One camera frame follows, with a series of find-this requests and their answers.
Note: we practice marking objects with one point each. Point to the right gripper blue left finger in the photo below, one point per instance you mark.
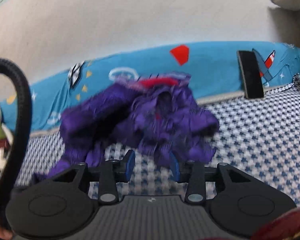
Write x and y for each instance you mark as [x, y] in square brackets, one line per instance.
[111, 173]

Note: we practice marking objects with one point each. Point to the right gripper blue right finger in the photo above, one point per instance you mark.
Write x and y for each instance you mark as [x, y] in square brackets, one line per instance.
[192, 173]

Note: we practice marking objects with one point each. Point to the purple patterned garment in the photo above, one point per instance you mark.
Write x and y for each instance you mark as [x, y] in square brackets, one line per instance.
[156, 117]

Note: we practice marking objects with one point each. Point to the blue white houndstooth mat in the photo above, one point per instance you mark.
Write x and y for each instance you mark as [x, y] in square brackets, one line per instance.
[259, 137]

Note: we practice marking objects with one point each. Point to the blue cartoon print bedsheet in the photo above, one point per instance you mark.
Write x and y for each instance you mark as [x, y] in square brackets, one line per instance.
[211, 68]

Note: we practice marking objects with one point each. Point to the black smartphone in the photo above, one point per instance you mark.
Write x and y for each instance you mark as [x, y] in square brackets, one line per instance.
[248, 63]

